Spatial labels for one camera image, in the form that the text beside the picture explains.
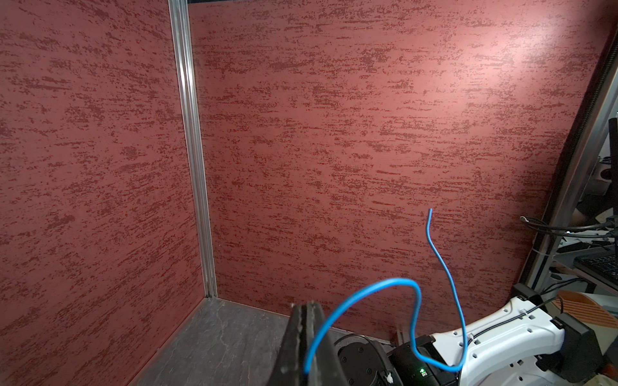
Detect black cable loop outside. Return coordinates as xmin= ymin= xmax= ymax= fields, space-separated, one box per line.
xmin=519 ymin=215 xmax=618 ymax=238

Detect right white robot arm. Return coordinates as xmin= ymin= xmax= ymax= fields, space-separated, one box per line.
xmin=335 ymin=296 xmax=604 ymax=385

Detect right corner aluminium post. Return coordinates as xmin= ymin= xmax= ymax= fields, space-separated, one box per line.
xmin=168 ymin=0 xmax=218 ymax=298

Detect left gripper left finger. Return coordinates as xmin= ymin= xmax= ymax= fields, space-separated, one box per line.
xmin=267 ymin=305 xmax=307 ymax=386

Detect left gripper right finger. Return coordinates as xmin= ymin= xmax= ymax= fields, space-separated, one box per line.
xmin=306 ymin=302 xmax=348 ymax=386

